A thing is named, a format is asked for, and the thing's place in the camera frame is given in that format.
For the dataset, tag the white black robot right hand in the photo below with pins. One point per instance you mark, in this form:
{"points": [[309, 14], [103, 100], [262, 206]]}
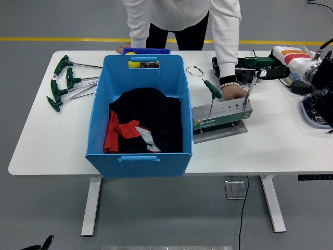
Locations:
{"points": [[296, 60]]}

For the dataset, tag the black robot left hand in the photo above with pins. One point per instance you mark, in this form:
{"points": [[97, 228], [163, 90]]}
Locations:
{"points": [[48, 241]]}

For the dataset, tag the person's right hand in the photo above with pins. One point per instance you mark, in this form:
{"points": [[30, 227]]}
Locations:
{"points": [[124, 47]]}

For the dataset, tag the person's left hand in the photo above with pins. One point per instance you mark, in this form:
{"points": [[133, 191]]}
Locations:
{"points": [[235, 92]]}

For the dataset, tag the green grey wrench holder stand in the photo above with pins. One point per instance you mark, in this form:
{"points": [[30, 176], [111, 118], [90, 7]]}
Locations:
{"points": [[221, 119]]}

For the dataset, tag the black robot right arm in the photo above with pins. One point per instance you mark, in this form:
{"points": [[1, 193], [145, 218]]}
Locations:
{"points": [[323, 73]]}

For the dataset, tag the person's left forearm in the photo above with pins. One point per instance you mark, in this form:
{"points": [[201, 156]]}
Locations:
{"points": [[227, 57]]}

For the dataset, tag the person's right forearm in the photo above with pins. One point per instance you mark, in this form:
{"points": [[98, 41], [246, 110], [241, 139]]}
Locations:
{"points": [[138, 34]]}

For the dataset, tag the light blue plastic box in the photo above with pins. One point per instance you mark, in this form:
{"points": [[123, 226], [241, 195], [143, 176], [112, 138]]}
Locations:
{"points": [[140, 166]]}

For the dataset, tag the black wrist watch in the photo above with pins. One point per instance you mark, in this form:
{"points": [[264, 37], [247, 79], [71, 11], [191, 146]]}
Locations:
{"points": [[227, 79]]}

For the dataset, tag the tan strip of resistors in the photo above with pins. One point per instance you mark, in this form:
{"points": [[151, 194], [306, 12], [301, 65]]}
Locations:
{"points": [[292, 78]]}

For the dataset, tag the yellow ball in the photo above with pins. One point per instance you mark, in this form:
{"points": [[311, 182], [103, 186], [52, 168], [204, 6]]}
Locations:
{"points": [[134, 65]]}

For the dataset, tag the black plastic tray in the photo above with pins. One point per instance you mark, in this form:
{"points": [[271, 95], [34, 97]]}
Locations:
{"points": [[244, 73]]}

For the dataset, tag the dark blue plastic bin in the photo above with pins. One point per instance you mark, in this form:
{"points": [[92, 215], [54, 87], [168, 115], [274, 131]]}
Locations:
{"points": [[148, 50]]}

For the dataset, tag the black power adapter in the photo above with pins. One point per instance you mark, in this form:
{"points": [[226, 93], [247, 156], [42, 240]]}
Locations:
{"points": [[300, 87]]}

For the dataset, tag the silver black metal part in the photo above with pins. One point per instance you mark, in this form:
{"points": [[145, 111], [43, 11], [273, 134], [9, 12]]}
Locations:
{"points": [[151, 65]]}

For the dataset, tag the white table leg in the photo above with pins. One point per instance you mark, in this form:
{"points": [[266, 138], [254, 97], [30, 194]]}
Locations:
{"points": [[91, 208], [273, 205]]}

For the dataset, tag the pale blue tray of components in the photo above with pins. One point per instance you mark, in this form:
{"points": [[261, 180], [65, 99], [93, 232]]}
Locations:
{"points": [[312, 117]]}

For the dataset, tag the person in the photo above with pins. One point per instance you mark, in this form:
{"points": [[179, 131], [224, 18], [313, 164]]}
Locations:
{"points": [[177, 13]]}

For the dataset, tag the black red cloth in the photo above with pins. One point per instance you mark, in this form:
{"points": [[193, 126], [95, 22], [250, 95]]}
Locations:
{"points": [[156, 117]]}

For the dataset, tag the small black plug tip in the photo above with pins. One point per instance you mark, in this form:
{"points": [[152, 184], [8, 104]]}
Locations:
{"points": [[330, 132]]}

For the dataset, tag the metal floor plate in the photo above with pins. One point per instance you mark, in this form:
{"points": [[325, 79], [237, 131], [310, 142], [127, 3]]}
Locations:
{"points": [[234, 190]]}

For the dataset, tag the black table control panel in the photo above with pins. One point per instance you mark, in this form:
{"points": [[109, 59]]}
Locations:
{"points": [[314, 177]]}

